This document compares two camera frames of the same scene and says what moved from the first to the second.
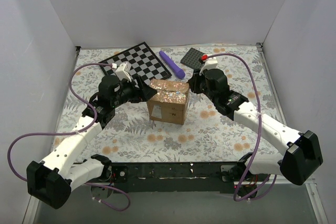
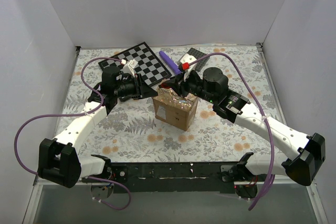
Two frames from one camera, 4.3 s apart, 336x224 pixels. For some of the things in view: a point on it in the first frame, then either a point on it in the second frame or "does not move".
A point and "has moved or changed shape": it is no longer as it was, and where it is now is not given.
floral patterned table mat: (207, 135) does not move
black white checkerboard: (139, 61) does not move
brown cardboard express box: (169, 105) has moved or changed shape
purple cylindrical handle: (172, 66) does not move
